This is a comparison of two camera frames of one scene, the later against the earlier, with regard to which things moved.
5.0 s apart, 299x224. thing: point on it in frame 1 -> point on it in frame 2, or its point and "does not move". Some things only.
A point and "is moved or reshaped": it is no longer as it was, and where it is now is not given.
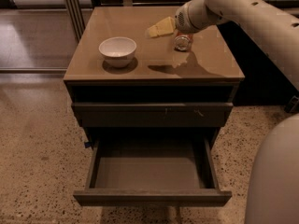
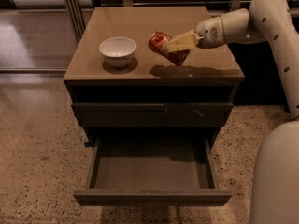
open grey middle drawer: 152,172 does not move
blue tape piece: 87,145 does not move
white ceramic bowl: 118,52 does not move
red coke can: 182,42 is moved or reshaped
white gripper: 186,20 -> 209,33
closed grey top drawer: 152,114 does not move
